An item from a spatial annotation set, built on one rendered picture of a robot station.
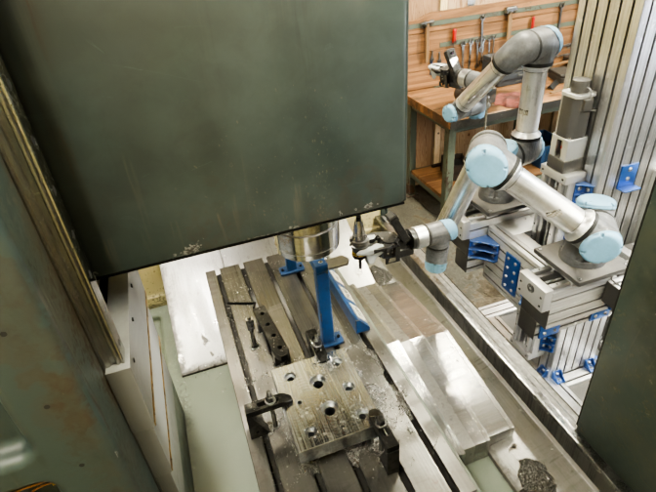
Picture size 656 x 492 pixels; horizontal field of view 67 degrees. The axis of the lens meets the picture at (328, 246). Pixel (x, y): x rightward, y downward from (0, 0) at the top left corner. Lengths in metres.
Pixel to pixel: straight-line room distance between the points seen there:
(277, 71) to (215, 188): 0.24
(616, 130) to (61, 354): 1.71
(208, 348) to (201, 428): 0.35
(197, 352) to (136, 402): 1.05
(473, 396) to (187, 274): 1.28
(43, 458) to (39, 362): 0.21
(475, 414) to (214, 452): 0.87
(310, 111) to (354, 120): 0.09
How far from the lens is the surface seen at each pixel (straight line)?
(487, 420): 1.77
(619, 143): 1.97
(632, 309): 1.33
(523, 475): 1.74
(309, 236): 1.11
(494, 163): 1.51
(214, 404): 1.97
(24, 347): 0.84
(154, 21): 0.87
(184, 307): 2.21
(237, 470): 1.79
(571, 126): 1.92
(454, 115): 2.23
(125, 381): 1.05
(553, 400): 1.74
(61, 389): 0.90
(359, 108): 0.98
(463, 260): 2.27
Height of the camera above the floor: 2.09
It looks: 34 degrees down
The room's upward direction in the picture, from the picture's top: 5 degrees counter-clockwise
